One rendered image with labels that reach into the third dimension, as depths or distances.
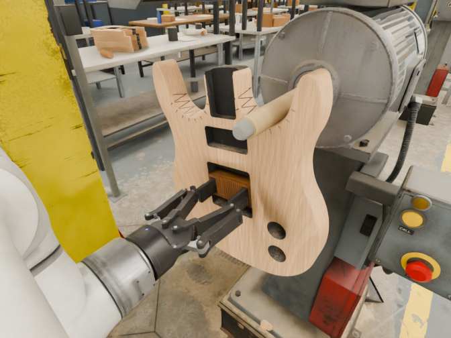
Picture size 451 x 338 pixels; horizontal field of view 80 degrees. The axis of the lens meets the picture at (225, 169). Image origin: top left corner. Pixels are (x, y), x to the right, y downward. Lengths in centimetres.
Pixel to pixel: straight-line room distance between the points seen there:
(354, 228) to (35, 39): 115
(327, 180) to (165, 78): 50
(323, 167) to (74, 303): 64
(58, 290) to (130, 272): 8
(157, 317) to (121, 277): 126
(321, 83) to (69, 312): 38
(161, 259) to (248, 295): 93
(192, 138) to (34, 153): 77
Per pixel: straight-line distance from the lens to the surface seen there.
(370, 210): 85
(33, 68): 113
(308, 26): 54
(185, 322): 158
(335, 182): 79
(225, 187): 52
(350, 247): 95
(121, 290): 37
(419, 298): 194
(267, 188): 46
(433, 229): 59
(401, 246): 63
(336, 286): 102
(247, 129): 35
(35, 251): 33
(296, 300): 123
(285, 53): 56
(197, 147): 52
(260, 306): 128
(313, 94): 36
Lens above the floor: 141
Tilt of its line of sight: 34 degrees down
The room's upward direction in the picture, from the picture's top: straight up
